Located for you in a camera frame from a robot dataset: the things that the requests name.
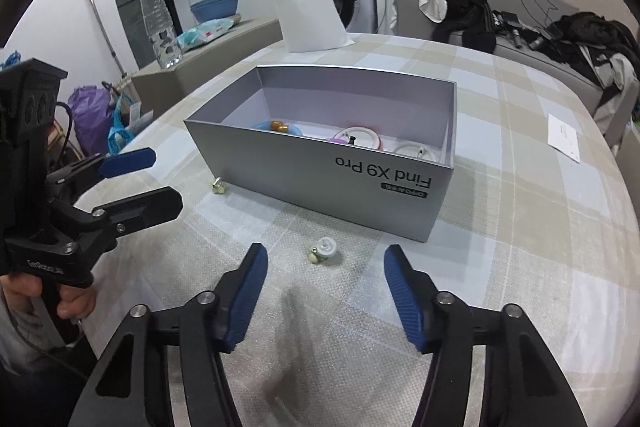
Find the wet wipes pack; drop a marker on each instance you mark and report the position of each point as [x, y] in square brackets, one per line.
[207, 32]

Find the round silver pin badge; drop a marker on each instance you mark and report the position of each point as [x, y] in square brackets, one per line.
[412, 152]

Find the purple bangle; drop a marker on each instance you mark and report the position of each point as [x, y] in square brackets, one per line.
[334, 139]

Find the grey cardboard box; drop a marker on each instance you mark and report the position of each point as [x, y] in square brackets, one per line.
[350, 207]

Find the black striped trousers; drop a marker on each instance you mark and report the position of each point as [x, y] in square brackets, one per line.
[467, 14]

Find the beige upholstered chair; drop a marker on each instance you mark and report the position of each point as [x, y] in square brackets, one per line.
[200, 67]

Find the clear plastic water bottle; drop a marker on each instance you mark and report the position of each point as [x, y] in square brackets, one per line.
[160, 32]

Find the blue plastic basin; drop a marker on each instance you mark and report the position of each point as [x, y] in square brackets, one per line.
[215, 7]

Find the blue bangle with amber segment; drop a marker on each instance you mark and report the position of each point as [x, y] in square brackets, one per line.
[261, 125]

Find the person's left hand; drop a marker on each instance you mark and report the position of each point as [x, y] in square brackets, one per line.
[75, 302]

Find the green flower hair clip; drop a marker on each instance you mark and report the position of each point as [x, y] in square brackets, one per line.
[218, 187]

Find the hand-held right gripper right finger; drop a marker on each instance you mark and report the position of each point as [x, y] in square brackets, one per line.
[405, 302]

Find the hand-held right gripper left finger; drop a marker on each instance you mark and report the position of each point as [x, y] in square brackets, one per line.
[245, 302]

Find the black jacket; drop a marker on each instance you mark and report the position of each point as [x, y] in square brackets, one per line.
[590, 34]

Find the person's left forearm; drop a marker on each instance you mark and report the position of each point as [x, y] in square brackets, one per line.
[20, 342]

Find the purple plastic bag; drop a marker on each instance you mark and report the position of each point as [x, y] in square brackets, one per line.
[90, 117]

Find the white grey garment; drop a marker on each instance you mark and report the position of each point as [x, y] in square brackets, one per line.
[617, 77]

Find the white paper cone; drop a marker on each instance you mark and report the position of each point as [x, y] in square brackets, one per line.
[312, 24]

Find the round printed pin badge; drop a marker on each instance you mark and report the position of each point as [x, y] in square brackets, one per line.
[367, 137]

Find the checkered tablecloth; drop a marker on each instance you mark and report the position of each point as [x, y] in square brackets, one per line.
[525, 232]

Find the grey sofa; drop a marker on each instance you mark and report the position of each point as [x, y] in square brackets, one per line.
[535, 57]

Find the white paper card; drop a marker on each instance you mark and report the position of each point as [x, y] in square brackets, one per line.
[562, 137]

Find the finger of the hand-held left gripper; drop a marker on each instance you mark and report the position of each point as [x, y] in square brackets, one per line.
[127, 162]
[150, 207]

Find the blue plastic bag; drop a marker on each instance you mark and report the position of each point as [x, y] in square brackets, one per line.
[122, 129]

